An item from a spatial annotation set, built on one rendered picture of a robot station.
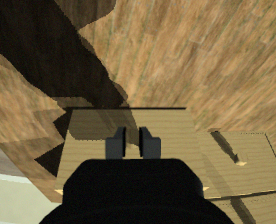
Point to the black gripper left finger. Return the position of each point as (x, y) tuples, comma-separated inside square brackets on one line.
[(115, 147)]

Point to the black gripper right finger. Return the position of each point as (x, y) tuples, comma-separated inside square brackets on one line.
[(149, 147)]

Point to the tan wooden chest of drawers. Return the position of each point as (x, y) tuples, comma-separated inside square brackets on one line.
[(248, 199)]

